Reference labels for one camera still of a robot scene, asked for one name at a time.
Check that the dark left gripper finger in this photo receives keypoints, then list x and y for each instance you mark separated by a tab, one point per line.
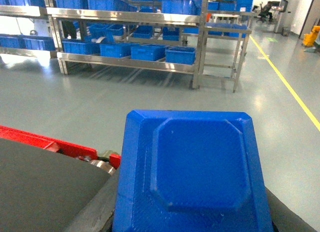
98	214

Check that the blue bin lower shelf left-middle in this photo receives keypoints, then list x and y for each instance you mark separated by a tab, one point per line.
116	50

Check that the blue bin lower shelf left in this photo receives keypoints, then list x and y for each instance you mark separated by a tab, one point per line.
74	46

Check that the blue bin lower shelf middle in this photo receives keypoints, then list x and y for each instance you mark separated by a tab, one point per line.
148	52

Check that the blue bin lower shelf right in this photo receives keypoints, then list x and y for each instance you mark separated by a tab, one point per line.
180	55

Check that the stainless steel shelf rack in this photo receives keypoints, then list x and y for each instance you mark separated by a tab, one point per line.
57	16

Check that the dark grey conveyor belt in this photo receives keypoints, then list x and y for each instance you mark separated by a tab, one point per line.
41	190

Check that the small stainless steel table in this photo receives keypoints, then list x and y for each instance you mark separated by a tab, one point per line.
223	52

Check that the seated person in background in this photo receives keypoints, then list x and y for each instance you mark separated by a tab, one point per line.
265	14

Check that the yellow mop bucket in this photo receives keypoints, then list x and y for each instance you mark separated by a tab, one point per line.
310	38

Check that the red conveyor side frame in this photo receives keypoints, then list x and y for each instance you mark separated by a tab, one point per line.
66	148

